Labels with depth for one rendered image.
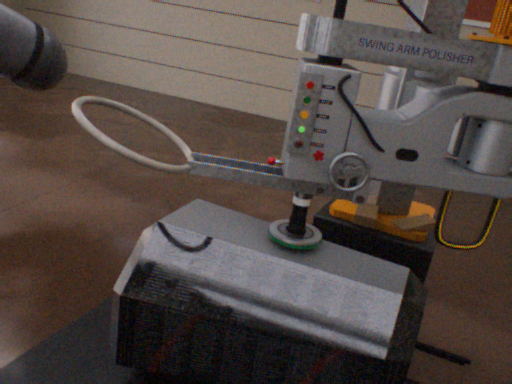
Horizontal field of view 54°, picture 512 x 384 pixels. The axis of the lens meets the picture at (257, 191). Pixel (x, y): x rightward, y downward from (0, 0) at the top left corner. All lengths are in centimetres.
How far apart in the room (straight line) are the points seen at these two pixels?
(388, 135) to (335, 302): 62
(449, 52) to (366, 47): 28
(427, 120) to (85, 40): 845
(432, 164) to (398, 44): 45
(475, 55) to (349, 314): 98
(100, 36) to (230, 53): 248
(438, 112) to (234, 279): 95
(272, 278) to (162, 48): 740
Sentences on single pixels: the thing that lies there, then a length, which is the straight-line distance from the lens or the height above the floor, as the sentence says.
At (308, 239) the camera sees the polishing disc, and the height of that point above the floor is 86.
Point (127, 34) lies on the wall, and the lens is 933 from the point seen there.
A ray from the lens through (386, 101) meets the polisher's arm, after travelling 250.
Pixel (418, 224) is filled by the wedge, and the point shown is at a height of 81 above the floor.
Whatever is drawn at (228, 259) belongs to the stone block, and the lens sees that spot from 193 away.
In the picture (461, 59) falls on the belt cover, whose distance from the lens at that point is 185.
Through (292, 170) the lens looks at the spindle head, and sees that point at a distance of 180.
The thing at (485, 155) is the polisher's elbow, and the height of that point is 130.
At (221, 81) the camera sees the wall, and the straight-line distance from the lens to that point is 855.
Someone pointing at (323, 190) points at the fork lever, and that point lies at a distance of 188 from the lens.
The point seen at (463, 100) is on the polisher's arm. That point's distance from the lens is 189.
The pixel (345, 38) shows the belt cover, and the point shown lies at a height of 162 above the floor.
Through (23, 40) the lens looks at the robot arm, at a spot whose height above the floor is 155.
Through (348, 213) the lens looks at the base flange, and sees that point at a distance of 254.
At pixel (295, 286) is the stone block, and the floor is 74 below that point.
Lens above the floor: 167
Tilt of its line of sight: 20 degrees down
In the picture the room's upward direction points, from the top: 9 degrees clockwise
